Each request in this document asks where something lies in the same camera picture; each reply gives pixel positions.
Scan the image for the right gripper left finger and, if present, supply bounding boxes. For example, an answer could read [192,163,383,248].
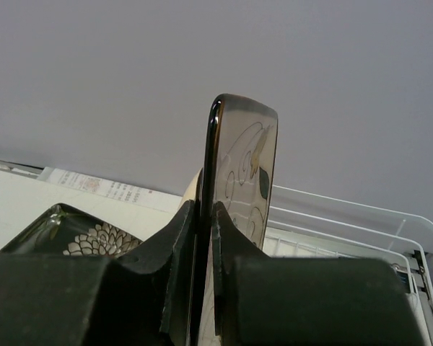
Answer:
[0,201,195,345]

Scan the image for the paper sheets at back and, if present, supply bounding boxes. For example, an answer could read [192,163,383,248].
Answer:
[37,167,181,213]

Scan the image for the cream floral square plate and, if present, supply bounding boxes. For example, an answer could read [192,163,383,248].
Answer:
[189,94,278,345]

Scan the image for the white wire dish rack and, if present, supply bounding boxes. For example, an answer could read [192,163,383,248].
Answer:
[263,186,433,345]

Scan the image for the pink cream round plate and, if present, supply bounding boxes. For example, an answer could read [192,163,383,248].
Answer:
[179,169,203,207]

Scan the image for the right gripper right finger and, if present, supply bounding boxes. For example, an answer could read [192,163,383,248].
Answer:
[211,203,419,345]

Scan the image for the black floral square plate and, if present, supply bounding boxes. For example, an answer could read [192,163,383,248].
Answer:
[0,203,142,258]

